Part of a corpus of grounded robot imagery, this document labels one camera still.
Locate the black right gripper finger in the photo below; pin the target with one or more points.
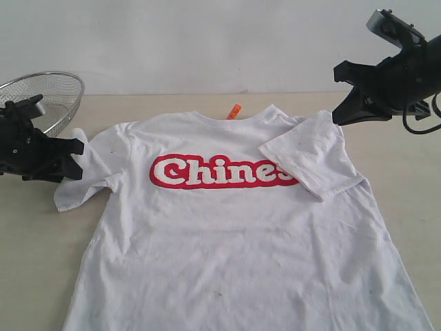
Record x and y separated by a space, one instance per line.
359 107
357 74

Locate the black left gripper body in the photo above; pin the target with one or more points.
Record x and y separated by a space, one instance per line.
26 151

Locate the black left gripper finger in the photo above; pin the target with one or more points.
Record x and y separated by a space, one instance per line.
67 146
56 171

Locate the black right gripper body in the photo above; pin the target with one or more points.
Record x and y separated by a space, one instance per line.
406 78

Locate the white t-shirt red print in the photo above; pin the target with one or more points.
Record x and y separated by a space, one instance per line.
255 224

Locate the metal mesh basket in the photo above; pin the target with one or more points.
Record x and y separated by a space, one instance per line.
62 93

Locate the orange shirt neck tag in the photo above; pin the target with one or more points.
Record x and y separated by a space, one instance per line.
234 112

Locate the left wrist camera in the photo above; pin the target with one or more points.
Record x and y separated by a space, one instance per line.
29 108

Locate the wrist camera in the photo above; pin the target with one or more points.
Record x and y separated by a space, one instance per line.
389 27
29 108

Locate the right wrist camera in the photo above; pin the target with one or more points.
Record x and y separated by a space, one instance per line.
389 27

